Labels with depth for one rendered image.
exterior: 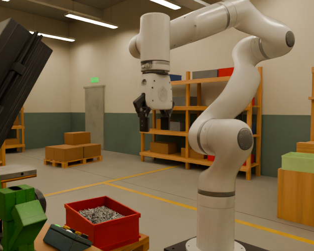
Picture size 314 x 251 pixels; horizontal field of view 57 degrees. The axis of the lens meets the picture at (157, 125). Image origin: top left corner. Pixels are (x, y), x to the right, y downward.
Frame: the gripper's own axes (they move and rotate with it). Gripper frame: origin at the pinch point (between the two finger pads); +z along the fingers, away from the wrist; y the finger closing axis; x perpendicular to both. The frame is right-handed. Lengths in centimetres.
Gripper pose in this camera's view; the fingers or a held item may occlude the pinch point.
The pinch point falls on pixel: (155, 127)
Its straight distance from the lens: 83.6
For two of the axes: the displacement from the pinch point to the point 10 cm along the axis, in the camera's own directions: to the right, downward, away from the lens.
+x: -7.6, -0.4, 6.4
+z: 0.0, 10.0, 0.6
